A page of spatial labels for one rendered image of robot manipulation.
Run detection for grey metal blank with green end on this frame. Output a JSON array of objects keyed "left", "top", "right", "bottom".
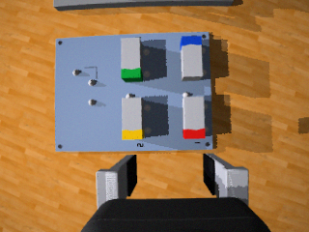
[{"left": 121, "top": 38, "right": 143, "bottom": 82}]

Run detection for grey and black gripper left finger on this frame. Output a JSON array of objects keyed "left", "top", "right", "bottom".
[{"left": 96, "top": 155, "right": 137, "bottom": 208}]

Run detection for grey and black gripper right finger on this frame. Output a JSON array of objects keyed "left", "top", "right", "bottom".
[{"left": 203, "top": 153, "right": 249, "bottom": 206}]

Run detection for grey metal block with yellow end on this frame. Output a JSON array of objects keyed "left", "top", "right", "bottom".
[{"left": 122, "top": 98, "right": 145, "bottom": 139}]

